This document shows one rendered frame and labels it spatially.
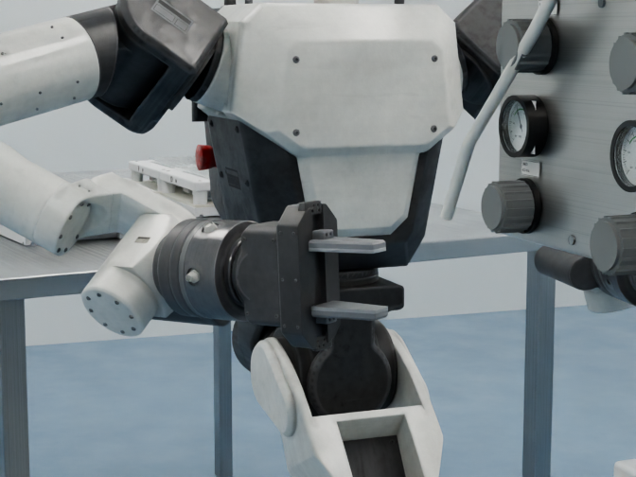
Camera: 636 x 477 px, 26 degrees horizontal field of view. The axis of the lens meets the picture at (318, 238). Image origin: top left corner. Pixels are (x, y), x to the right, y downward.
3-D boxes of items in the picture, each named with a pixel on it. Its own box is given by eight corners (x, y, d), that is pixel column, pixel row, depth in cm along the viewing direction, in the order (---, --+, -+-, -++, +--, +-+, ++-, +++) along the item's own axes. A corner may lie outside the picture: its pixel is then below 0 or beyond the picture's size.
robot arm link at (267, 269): (348, 196, 118) (241, 193, 125) (279, 206, 110) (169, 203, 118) (354, 340, 120) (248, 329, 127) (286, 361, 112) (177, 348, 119)
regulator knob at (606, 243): (584, 273, 74) (587, 193, 73) (624, 270, 75) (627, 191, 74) (620, 283, 71) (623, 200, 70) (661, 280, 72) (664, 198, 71)
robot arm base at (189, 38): (64, 115, 153) (79, 36, 159) (170, 152, 158) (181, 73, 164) (114, 43, 141) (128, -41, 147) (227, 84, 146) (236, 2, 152)
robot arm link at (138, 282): (217, 198, 122) (125, 195, 129) (154, 284, 116) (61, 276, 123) (270, 287, 129) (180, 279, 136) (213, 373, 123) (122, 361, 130)
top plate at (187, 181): (158, 180, 293) (158, 170, 293) (266, 175, 303) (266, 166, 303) (194, 191, 271) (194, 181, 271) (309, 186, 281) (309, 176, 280)
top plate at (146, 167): (128, 169, 316) (127, 160, 316) (229, 166, 325) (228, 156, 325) (158, 180, 294) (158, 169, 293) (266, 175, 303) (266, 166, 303)
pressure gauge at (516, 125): (498, 154, 85) (499, 94, 84) (516, 154, 85) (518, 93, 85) (528, 160, 81) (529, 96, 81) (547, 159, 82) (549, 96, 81)
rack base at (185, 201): (159, 203, 294) (159, 192, 294) (266, 198, 304) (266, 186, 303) (195, 217, 272) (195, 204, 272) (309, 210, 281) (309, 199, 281)
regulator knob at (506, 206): (477, 231, 85) (478, 159, 85) (513, 229, 86) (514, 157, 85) (503, 238, 82) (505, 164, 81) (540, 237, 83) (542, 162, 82)
